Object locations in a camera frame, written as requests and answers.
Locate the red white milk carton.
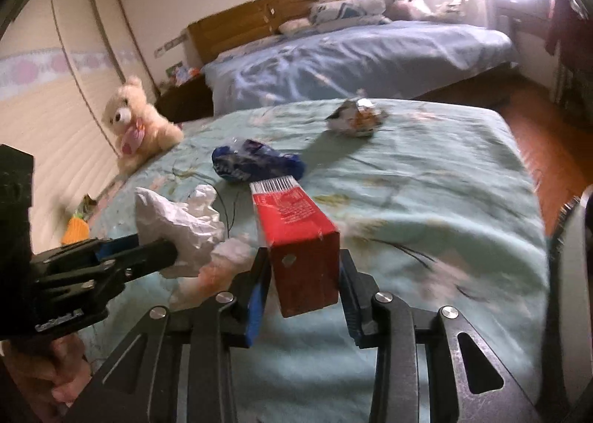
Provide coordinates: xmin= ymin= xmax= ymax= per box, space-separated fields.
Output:
xmin=249 ymin=176 xmax=340 ymax=318

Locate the white tissue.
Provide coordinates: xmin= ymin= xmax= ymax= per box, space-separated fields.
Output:
xmin=135 ymin=184 xmax=226 ymax=278

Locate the blue plastic wrapper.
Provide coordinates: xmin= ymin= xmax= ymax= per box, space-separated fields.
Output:
xmin=211 ymin=138 xmax=305 ymax=183

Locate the silver snack wrapper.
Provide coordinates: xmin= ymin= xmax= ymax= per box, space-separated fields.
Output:
xmin=325 ymin=92 xmax=388 ymax=138

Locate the white round trash bin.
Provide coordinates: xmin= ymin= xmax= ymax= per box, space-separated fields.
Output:
xmin=542 ymin=187 xmax=592 ymax=414

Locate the person's left hand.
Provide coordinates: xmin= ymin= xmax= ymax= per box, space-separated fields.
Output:
xmin=1 ymin=333 xmax=92 ymax=422

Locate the small carrot toy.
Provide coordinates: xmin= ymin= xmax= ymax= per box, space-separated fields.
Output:
xmin=60 ymin=194 xmax=97 ymax=245

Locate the cream teddy bear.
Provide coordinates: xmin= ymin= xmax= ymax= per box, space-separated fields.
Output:
xmin=102 ymin=76 xmax=184 ymax=175

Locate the dark wooden nightstand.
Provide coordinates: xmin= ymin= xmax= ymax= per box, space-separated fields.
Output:
xmin=155 ymin=75 xmax=214 ymax=124

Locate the large blue bed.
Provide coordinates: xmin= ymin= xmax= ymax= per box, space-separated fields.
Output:
xmin=202 ymin=22 xmax=519 ymax=116

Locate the white pillow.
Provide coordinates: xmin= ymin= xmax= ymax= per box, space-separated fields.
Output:
xmin=278 ymin=17 xmax=312 ymax=36

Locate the wooden headboard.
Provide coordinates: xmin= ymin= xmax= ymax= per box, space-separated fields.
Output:
xmin=187 ymin=0 xmax=318 ymax=65

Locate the folded blue white quilt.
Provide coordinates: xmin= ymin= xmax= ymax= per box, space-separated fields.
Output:
xmin=309 ymin=0 xmax=391 ymax=27

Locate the dark red hanging coat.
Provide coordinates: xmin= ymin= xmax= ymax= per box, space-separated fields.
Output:
xmin=545 ymin=0 xmax=592 ymax=73

